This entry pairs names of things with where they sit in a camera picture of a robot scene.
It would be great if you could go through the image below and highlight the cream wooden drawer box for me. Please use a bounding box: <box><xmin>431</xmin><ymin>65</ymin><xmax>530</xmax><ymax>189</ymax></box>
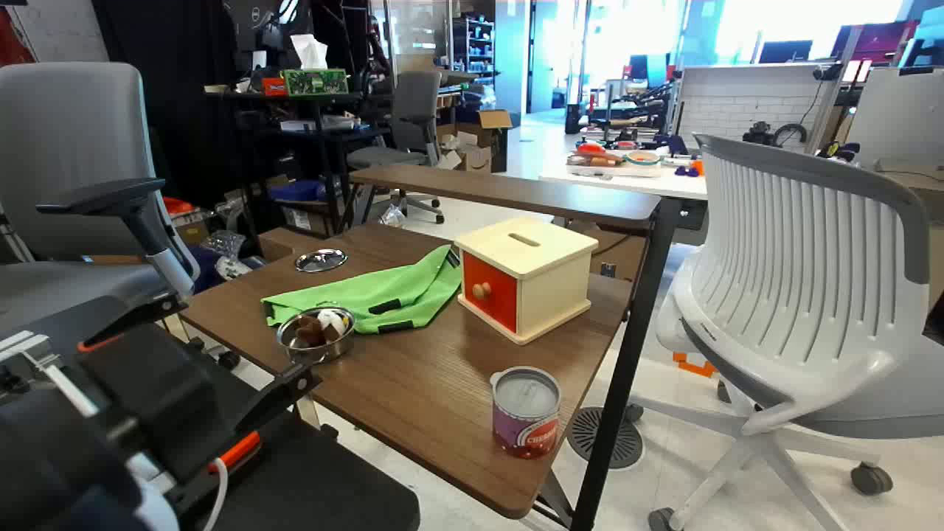
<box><xmin>455</xmin><ymin>216</ymin><xmax>601</xmax><ymax>346</ymax></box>

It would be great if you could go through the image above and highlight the green microfibre cloth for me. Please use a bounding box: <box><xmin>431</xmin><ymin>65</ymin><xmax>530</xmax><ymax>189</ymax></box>
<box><xmin>259</xmin><ymin>242</ymin><xmax>465</xmax><ymax>337</ymax></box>

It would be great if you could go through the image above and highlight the brown wooden table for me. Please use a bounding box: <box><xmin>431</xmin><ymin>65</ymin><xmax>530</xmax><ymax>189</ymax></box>
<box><xmin>349</xmin><ymin>158</ymin><xmax>663</xmax><ymax>235</ymax></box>

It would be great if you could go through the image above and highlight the tin can purple label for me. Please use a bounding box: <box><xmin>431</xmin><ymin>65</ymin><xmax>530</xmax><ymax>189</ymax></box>
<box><xmin>486</xmin><ymin>363</ymin><xmax>564</xmax><ymax>461</ymax></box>

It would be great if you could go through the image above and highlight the grey swivel chair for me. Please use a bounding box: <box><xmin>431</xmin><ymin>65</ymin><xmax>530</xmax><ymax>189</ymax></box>
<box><xmin>349</xmin><ymin>67</ymin><xmax>448</xmax><ymax>226</ymax></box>

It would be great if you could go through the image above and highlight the black metal table leg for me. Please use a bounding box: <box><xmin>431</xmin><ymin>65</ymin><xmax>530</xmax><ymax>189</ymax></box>
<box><xmin>570</xmin><ymin>198</ymin><xmax>684</xmax><ymax>531</ymax></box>

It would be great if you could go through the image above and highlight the black metal shelf rack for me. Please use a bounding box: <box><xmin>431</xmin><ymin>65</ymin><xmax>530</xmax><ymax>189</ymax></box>
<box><xmin>204</xmin><ymin>82</ymin><xmax>378</xmax><ymax>240</ymax></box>

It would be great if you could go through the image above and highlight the white cluttered desk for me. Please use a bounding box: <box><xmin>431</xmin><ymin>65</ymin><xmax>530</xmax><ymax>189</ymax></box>
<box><xmin>566</xmin><ymin>145</ymin><xmax>710</xmax><ymax>204</ymax></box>

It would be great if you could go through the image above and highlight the round black floor cover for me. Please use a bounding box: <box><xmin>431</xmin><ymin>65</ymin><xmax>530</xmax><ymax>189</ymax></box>
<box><xmin>566</xmin><ymin>405</ymin><xmax>645</xmax><ymax>471</ymax></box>

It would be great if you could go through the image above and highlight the green printed box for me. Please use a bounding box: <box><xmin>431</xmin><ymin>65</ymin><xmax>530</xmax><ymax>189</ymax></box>
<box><xmin>278</xmin><ymin>65</ymin><xmax>350</xmax><ymax>101</ymax></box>

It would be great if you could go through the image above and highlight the white partition panel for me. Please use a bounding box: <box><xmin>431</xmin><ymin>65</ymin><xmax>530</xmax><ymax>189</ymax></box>
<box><xmin>676</xmin><ymin>63</ymin><xmax>840</xmax><ymax>154</ymax></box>

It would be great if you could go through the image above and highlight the white ribbed office chair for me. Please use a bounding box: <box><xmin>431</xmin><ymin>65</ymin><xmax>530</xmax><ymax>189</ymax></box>
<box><xmin>629</xmin><ymin>132</ymin><xmax>944</xmax><ymax>531</ymax></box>

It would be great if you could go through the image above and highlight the black bulky equipment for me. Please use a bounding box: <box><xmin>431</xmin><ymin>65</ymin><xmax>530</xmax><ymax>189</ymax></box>
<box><xmin>0</xmin><ymin>322</ymin><xmax>422</xmax><ymax>531</ymax></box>

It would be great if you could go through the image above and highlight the grey office chair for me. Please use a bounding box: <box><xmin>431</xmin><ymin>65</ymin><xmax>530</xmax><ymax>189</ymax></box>
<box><xmin>0</xmin><ymin>60</ymin><xmax>204</xmax><ymax>341</ymax></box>

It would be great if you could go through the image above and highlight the metal table cable grommet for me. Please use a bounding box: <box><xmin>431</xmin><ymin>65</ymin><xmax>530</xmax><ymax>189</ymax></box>
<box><xmin>293</xmin><ymin>245</ymin><xmax>350</xmax><ymax>276</ymax></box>

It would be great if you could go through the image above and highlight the small metal saucepan black handle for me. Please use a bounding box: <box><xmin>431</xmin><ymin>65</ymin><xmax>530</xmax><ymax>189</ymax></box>
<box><xmin>229</xmin><ymin>303</ymin><xmax>358</xmax><ymax>431</ymax></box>

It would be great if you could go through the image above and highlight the orange floor bracket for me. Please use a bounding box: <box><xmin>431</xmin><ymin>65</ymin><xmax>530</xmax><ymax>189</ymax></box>
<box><xmin>670</xmin><ymin>352</ymin><xmax>719</xmax><ymax>381</ymax></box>

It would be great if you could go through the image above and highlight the orange handle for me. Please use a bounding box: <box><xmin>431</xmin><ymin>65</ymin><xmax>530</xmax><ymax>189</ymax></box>
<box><xmin>207</xmin><ymin>428</ymin><xmax>265</xmax><ymax>478</ymax></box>

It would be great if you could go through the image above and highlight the white cable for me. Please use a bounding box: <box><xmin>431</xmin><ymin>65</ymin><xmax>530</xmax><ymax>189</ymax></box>
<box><xmin>200</xmin><ymin>455</ymin><xmax>234</xmax><ymax>531</ymax></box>

